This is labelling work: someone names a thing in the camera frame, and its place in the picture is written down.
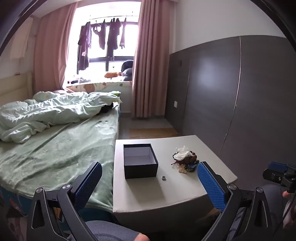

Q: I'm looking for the dark bag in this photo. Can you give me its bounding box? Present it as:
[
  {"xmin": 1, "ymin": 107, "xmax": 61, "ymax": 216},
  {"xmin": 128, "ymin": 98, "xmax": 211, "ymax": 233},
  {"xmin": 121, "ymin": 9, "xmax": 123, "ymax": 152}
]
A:
[{"xmin": 121, "ymin": 60, "xmax": 134, "ymax": 81}]

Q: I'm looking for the dark bead bracelet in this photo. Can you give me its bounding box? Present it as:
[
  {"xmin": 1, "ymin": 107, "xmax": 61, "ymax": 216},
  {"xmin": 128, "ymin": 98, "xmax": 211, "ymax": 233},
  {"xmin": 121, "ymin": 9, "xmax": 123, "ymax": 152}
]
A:
[{"xmin": 178, "ymin": 151, "xmax": 199, "ymax": 165}]

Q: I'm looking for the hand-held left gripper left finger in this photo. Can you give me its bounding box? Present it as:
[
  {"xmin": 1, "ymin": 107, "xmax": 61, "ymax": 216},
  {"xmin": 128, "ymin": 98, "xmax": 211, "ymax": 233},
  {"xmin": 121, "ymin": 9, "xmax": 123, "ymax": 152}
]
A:
[{"xmin": 26, "ymin": 161, "xmax": 103, "ymax": 241}]

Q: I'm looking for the beige headboard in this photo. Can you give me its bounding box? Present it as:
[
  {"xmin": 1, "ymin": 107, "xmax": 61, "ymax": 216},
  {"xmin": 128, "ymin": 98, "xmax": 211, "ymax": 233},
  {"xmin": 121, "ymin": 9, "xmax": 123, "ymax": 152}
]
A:
[{"xmin": 0, "ymin": 71, "xmax": 35, "ymax": 109}]

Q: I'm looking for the person's right hand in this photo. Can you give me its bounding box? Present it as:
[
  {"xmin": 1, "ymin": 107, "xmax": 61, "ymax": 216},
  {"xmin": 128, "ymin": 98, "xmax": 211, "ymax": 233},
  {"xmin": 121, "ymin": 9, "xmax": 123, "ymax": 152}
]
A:
[{"xmin": 282, "ymin": 191, "xmax": 296, "ymax": 229}]

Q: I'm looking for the dark hanging garment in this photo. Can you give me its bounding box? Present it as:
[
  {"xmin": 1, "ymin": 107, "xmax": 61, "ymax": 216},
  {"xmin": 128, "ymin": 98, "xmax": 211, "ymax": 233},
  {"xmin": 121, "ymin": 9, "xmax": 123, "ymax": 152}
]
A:
[
  {"xmin": 77, "ymin": 22, "xmax": 92, "ymax": 71},
  {"xmin": 92, "ymin": 21, "xmax": 107, "ymax": 50},
  {"xmin": 120, "ymin": 18, "xmax": 127, "ymax": 49},
  {"xmin": 106, "ymin": 19, "xmax": 121, "ymax": 61}
]

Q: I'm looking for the light green quilt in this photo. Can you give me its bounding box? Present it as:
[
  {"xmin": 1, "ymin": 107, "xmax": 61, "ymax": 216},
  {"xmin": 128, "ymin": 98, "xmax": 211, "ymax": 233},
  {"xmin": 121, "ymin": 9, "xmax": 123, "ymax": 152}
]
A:
[{"xmin": 0, "ymin": 91, "xmax": 123, "ymax": 143}]

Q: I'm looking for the clothes drying rod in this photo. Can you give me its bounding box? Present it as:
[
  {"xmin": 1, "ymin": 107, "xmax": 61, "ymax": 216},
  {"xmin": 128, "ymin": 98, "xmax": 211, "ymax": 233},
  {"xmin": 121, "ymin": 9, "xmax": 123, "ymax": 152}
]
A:
[{"xmin": 89, "ymin": 16, "xmax": 127, "ymax": 22}]

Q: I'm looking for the pink curtain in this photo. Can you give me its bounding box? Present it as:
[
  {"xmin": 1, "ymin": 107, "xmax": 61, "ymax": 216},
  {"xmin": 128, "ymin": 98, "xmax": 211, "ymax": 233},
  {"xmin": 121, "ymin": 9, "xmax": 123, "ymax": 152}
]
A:
[
  {"xmin": 131, "ymin": 0, "xmax": 182, "ymax": 118},
  {"xmin": 33, "ymin": 2, "xmax": 78, "ymax": 93}
]

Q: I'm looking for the window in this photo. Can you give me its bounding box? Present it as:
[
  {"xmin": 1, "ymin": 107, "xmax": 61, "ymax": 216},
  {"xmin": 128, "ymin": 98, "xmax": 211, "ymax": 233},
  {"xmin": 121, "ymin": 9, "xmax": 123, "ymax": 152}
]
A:
[{"xmin": 67, "ymin": 5, "xmax": 141, "ymax": 84}]

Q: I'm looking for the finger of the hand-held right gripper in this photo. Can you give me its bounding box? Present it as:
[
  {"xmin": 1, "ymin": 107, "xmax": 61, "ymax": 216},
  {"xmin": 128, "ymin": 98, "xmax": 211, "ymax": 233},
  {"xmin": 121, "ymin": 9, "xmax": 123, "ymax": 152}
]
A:
[
  {"xmin": 268, "ymin": 162, "xmax": 288, "ymax": 172},
  {"xmin": 263, "ymin": 169, "xmax": 282, "ymax": 182}
]

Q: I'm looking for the bear print window seat cushion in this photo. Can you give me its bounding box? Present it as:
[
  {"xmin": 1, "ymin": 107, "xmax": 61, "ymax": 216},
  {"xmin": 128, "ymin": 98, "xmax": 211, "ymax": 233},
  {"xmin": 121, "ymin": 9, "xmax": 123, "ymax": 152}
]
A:
[{"xmin": 66, "ymin": 82, "xmax": 133, "ymax": 94}]

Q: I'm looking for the bed with green sheet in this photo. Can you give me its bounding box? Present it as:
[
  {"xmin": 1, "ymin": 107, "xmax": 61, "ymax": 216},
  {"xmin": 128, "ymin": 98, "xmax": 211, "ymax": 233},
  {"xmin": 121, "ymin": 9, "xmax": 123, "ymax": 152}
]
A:
[{"xmin": 0, "ymin": 102, "xmax": 121, "ymax": 241}]

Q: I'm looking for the black cable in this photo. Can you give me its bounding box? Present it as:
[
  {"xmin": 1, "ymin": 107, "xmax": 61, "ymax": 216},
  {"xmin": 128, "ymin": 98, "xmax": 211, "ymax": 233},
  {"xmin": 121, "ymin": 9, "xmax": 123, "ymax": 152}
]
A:
[{"xmin": 276, "ymin": 195, "xmax": 296, "ymax": 233}]

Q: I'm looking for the white table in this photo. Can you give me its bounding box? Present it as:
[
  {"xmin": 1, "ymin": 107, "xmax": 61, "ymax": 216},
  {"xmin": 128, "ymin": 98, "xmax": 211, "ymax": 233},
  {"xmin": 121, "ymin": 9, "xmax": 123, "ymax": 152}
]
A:
[{"xmin": 112, "ymin": 135, "xmax": 238, "ymax": 226}]

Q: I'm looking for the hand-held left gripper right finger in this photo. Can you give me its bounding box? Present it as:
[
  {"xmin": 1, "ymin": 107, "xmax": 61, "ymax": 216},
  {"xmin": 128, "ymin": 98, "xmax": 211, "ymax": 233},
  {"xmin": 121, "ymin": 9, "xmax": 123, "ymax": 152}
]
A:
[{"xmin": 197, "ymin": 161, "xmax": 277, "ymax": 241}]

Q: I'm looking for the dark blue box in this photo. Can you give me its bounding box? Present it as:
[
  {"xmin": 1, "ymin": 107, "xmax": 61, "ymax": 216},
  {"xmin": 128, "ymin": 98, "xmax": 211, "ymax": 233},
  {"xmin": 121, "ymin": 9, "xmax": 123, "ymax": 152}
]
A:
[{"xmin": 123, "ymin": 143, "xmax": 159, "ymax": 179}]

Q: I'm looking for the beige hanging cloth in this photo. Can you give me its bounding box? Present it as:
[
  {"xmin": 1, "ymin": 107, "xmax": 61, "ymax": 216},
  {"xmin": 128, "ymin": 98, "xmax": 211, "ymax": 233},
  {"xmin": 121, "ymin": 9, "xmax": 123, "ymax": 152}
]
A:
[{"xmin": 10, "ymin": 18, "xmax": 32, "ymax": 61}]

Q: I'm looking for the pile of clothes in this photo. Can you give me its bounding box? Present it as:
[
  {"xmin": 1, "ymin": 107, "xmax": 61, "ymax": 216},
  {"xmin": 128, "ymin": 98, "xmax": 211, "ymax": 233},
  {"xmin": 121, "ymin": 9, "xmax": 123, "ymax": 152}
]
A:
[{"xmin": 68, "ymin": 77, "xmax": 92, "ymax": 84}]

